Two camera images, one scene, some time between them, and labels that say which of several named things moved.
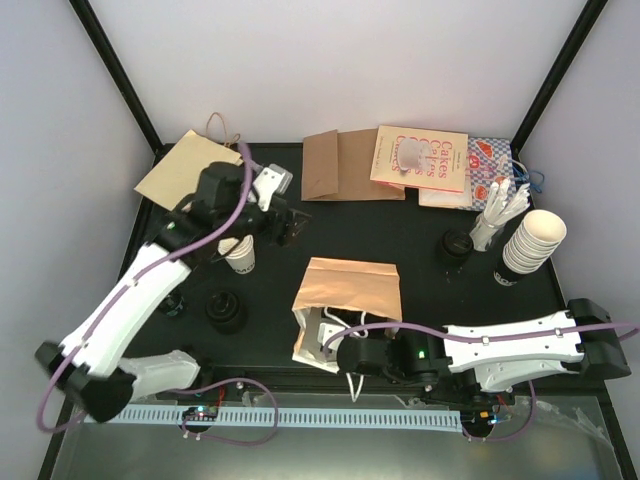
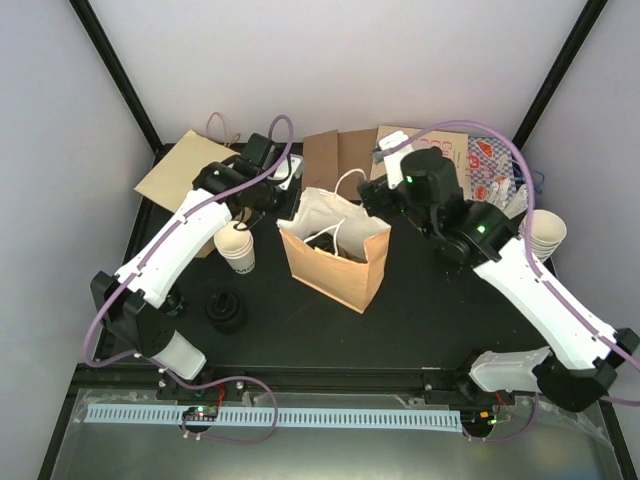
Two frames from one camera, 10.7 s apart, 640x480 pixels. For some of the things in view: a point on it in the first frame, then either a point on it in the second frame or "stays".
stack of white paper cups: [242, 258] stays
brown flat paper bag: [337, 166] stays
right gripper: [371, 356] → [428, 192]
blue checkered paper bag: [488, 159] stays
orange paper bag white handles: [352, 292] → [335, 248]
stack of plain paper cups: [534, 242] stays
